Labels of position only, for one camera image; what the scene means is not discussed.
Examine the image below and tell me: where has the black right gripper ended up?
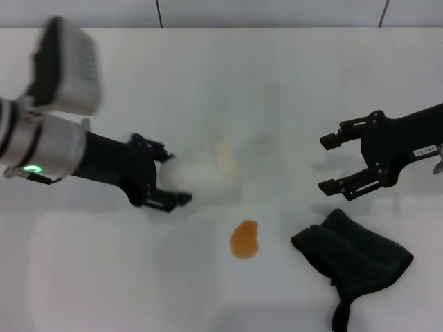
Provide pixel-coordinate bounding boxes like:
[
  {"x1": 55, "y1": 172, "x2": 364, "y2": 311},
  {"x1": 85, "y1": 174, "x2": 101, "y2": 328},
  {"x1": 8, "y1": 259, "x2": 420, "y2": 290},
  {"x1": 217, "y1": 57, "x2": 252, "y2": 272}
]
[{"x1": 318, "y1": 102, "x2": 443, "y2": 202}]

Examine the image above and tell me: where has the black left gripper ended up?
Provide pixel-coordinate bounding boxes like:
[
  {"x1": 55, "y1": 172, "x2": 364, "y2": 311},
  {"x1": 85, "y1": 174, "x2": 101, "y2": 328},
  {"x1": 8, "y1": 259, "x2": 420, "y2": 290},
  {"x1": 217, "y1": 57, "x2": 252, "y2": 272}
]
[{"x1": 74, "y1": 131, "x2": 194, "y2": 213}]

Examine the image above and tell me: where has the white paper cup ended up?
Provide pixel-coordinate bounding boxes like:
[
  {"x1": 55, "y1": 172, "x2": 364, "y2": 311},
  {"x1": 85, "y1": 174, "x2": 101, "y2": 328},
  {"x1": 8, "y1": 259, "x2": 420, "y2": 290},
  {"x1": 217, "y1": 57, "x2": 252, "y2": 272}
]
[{"x1": 157, "y1": 137, "x2": 243, "y2": 205}]

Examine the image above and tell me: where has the dark blue rag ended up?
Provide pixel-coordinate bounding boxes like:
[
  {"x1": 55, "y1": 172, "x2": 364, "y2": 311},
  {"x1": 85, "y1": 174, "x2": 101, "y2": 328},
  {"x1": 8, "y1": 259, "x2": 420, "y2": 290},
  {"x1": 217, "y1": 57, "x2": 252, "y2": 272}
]
[{"x1": 290, "y1": 207, "x2": 415, "y2": 332}]

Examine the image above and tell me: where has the brown water stain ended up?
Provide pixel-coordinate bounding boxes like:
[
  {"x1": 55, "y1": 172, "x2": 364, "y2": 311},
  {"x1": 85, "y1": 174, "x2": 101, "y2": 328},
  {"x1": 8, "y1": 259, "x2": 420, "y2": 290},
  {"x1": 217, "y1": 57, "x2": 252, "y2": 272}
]
[{"x1": 230, "y1": 219, "x2": 260, "y2": 260}]

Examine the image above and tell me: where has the grey right wrist cable plug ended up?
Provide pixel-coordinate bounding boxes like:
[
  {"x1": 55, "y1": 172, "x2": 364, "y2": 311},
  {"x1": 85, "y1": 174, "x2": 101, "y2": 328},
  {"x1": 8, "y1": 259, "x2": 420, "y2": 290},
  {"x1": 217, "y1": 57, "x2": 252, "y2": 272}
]
[{"x1": 432, "y1": 144, "x2": 443, "y2": 174}]

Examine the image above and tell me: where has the grey wrist cable plug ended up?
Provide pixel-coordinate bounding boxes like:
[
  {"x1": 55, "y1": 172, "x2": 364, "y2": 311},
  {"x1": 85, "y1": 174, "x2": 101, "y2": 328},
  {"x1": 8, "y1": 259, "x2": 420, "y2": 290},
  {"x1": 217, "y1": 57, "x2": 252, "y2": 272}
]
[
  {"x1": 432, "y1": 144, "x2": 443, "y2": 174},
  {"x1": 3, "y1": 165, "x2": 66, "y2": 186}
]

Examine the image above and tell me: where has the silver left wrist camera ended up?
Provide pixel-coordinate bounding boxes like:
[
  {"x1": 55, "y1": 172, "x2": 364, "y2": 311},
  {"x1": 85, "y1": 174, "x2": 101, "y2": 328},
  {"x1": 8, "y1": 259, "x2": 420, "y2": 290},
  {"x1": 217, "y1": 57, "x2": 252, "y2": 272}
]
[{"x1": 26, "y1": 16, "x2": 105, "y2": 116}]

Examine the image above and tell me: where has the grey left wrist cable plug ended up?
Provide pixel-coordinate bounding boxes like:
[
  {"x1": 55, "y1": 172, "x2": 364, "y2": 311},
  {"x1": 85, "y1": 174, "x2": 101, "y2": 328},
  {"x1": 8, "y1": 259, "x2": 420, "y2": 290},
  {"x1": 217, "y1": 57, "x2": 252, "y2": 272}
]
[{"x1": 3, "y1": 165, "x2": 66, "y2": 186}]

